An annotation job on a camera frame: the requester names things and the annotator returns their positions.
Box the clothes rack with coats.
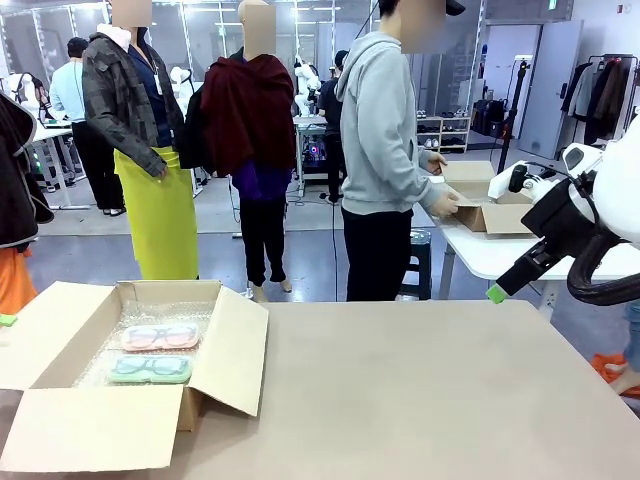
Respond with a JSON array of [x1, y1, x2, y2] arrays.
[[559, 53, 640, 151]]

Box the person in black clothes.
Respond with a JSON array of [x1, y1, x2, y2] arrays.
[[318, 48, 351, 207]]

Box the dark hanging jacket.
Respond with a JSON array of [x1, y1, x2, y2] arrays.
[[0, 92, 55, 254]]

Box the orange hanging garment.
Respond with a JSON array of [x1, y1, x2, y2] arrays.
[[0, 247, 39, 312]]

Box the green glasses case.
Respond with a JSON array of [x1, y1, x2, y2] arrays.
[[108, 354, 194, 386]]

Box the black tripod stand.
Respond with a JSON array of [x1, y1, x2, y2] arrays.
[[492, 57, 532, 176]]

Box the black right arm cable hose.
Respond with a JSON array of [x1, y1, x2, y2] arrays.
[[566, 227, 640, 307]]

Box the person left forearm grey sleeve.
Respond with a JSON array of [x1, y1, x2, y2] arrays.
[[412, 142, 434, 171]]

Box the black suitcases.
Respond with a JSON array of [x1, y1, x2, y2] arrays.
[[472, 98, 509, 139]]

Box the person right forearm grey sleeve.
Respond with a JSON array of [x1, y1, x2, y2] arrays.
[[397, 167, 446, 214]]

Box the white side table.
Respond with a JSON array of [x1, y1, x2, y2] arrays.
[[413, 164, 640, 321]]

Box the person in grey hoodie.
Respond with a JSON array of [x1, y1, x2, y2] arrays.
[[333, 0, 466, 303]]

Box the wooden shoe rack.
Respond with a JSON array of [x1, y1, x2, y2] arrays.
[[415, 115, 472, 154]]

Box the person right hand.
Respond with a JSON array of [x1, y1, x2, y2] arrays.
[[430, 187, 462, 219]]

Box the white background desk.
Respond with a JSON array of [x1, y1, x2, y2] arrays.
[[30, 119, 91, 194]]

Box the grey open door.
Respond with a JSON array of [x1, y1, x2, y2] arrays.
[[517, 19, 584, 161]]

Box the mannequin in yellow skirt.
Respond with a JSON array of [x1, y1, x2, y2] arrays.
[[81, 0, 200, 281]]

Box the computer tower with lights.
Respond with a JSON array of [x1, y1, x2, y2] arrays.
[[299, 124, 342, 181]]

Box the clear bubble wrap sheet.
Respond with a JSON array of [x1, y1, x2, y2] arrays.
[[72, 298, 221, 389]]

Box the small cardboard box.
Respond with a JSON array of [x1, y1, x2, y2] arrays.
[[439, 160, 540, 236]]

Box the black step stool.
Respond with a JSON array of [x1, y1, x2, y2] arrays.
[[397, 228, 434, 301]]

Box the large cardboard box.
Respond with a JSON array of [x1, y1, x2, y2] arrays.
[[0, 279, 270, 474]]

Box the pink glasses case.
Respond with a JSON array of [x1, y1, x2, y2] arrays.
[[121, 323, 203, 352]]

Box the mannequin in maroon cloth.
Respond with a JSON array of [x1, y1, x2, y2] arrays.
[[178, 0, 299, 303]]

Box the man in light blue shirt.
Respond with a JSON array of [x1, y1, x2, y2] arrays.
[[48, 36, 127, 217]]

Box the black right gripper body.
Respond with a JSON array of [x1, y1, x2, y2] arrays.
[[520, 174, 599, 251]]

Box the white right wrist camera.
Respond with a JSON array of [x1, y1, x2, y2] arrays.
[[487, 160, 544, 204]]

